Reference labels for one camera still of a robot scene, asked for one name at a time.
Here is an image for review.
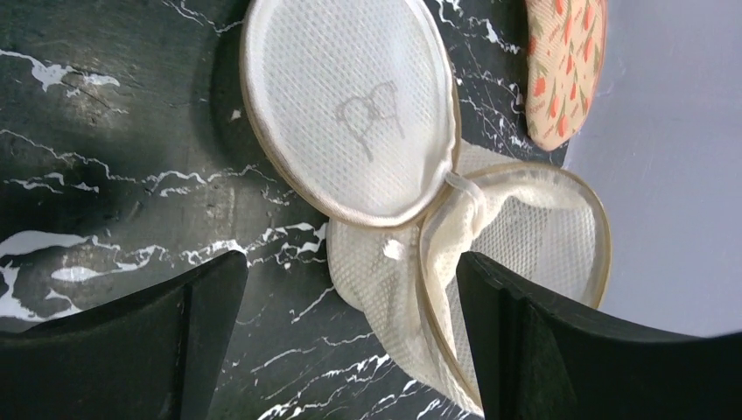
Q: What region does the floral mesh laundry bag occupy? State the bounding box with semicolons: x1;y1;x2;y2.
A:
525;0;608;151

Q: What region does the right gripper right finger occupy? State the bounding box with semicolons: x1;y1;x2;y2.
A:
456;252;741;419

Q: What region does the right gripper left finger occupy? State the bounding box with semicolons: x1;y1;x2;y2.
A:
1;251;249;419

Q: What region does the white mesh laundry bag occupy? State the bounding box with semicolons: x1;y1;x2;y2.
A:
240;1;611;415

